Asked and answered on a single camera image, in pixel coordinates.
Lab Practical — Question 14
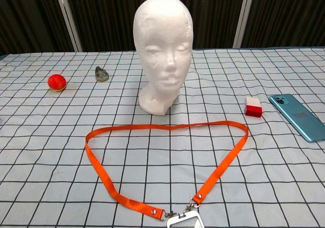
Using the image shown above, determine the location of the orange lanyard strap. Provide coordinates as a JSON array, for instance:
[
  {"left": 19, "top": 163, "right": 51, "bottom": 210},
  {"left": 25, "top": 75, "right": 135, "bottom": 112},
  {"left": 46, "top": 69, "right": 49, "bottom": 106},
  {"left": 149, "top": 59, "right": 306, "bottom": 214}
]
[{"left": 85, "top": 120, "right": 249, "bottom": 221}]

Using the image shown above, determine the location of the clear white badge holder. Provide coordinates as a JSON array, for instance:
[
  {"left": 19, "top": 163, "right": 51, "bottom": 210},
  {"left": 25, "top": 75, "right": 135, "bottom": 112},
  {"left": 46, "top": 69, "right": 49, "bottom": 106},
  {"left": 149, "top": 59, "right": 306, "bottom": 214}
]
[{"left": 166, "top": 210, "right": 205, "bottom": 228}]

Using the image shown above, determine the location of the white foam mannequin head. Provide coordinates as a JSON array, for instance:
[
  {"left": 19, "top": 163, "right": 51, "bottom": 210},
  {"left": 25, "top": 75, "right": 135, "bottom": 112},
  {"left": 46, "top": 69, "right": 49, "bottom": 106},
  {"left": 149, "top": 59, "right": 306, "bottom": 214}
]
[{"left": 133, "top": 0, "right": 193, "bottom": 116}]

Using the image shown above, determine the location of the red and white small box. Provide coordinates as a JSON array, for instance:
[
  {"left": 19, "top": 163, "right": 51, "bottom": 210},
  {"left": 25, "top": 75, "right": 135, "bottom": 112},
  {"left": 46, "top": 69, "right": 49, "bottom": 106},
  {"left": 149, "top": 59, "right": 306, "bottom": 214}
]
[{"left": 244, "top": 96, "right": 263, "bottom": 118}]

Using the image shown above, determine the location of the black folding screen panel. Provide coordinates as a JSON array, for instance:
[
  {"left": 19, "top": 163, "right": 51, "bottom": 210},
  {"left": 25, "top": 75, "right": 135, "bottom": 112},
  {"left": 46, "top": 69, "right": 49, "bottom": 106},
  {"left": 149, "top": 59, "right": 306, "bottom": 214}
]
[
  {"left": 0, "top": 0, "right": 77, "bottom": 56},
  {"left": 54, "top": 0, "right": 154, "bottom": 53},
  {"left": 236, "top": 0, "right": 325, "bottom": 48},
  {"left": 149, "top": 0, "right": 251, "bottom": 50}
]

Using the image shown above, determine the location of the red ball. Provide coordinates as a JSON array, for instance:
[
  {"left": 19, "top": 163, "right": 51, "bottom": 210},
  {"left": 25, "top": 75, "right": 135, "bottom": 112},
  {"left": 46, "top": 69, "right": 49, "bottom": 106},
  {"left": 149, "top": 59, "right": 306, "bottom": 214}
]
[{"left": 47, "top": 74, "right": 68, "bottom": 92}]

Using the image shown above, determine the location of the checkered tablecloth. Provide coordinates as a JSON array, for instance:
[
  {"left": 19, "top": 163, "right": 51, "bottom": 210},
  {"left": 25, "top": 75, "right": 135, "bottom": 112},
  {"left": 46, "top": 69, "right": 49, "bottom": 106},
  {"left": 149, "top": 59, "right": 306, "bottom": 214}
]
[{"left": 0, "top": 47, "right": 325, "bottom": 228}]

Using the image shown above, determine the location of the teal smartphone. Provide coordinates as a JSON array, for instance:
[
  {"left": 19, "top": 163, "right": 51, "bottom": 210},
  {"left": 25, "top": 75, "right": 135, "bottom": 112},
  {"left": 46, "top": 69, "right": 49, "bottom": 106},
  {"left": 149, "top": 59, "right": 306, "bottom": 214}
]
[{"left": 269, "top": 93, "right": 325, "bottom": 143}]

